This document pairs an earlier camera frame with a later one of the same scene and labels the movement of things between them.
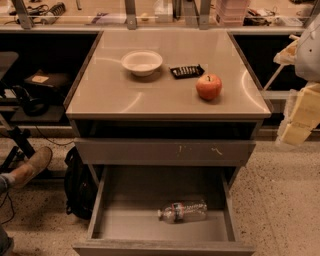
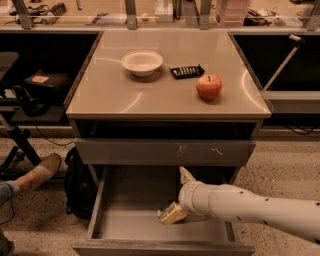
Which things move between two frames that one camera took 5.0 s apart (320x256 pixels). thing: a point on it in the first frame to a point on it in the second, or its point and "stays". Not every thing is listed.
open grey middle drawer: (164, 210) stays
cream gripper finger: (287, 56) to (193, 196)
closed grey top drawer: (116, 152) stays
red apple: (209, 86) stays
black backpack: (80, 186) stays
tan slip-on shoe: (31, 169) to (39, 174)
